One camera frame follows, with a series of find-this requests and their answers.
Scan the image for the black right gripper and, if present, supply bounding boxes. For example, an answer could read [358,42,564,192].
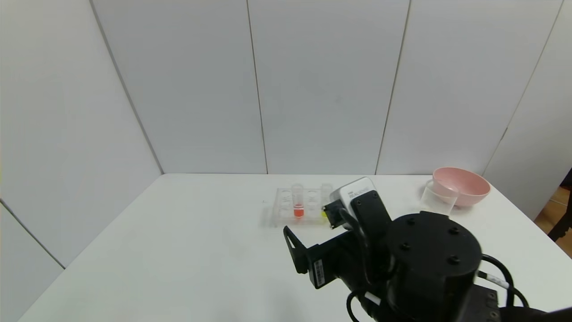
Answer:
[283,225,367,290]

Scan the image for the red pigment test tube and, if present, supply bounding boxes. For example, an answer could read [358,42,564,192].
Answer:
[291,184,305,220]

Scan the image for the clear acrylic test tube rack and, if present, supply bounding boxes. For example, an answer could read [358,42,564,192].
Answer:
[272,187,333,228]

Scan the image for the yellow pigment test tube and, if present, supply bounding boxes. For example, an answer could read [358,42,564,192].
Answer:
[320,183,334,220]

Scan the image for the clear plastic beaker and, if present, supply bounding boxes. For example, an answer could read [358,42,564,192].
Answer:
[420,180,458,215]

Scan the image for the pink bowl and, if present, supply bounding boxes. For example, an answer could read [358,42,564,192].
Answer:
[432,167,491,207]

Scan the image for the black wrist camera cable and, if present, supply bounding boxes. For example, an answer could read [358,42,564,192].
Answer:
[338,208,380,322]

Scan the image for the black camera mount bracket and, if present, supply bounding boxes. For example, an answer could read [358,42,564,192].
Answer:
[350,190,393,269]

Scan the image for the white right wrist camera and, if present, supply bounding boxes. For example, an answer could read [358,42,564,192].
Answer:
[330,177,380,220]

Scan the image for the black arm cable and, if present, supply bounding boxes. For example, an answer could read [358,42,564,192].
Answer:
[478,254,530,309]

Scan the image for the black metal furniture frame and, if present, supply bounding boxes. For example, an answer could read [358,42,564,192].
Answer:
[547,168,572,242]

